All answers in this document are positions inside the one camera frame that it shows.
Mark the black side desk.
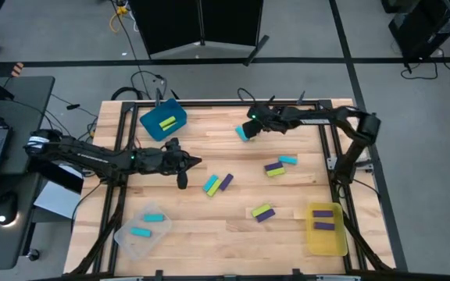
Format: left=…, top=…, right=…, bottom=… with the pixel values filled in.
left=0, top=75, right=57, bottom=272

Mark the clear plastic bin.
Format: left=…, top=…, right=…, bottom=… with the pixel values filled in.
left=113, top=201, right=173, bottom=261

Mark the black folding room divider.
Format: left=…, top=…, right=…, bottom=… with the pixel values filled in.
left=129, top=0, right=271, bottom=67

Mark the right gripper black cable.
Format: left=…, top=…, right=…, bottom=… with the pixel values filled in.
left=236, top=87, right=277, bottom=114

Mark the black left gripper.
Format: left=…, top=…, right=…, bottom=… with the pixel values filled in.
left=146, top=137, right=202, bottom=191

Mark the silver mounting plate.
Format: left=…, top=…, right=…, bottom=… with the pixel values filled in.
left=326, top=155, right=341, bottom=172

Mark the black computer mouse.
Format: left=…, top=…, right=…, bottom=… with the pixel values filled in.
left=0, top=190, right=20, bottom=226

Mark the long black cable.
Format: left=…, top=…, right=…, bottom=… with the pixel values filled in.
left=109, top=0, right=152, bottom=101

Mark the black aluminium table frame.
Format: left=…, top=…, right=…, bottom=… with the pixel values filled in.
left=68, top=99, right=396, bottom=281

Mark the yellow plastic bin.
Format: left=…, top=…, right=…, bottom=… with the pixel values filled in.
left=305, top=201, right=349, bottom=258

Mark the black computer tower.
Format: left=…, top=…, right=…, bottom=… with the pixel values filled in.
left=387, top=0, right=450, bottom=63

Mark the coiled black cable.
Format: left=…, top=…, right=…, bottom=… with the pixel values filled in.
left=110, top=86, right=145, bottom=101

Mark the white sheet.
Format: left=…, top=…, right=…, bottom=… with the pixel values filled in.
left=32, top=180, right=78, bottom=220

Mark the yellow cable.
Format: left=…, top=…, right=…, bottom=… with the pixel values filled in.
left=109, top=2, right=130, bottom=34

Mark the black floor cable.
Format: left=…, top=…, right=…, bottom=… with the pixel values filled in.
left=399, top=48, right=450, bottom=81

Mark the blue plastic bin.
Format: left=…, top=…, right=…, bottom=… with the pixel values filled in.
left=138, top=98, right=188, bottom=142

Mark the black control box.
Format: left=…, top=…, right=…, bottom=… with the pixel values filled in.
left=27, top=158, right=85, bottom=195

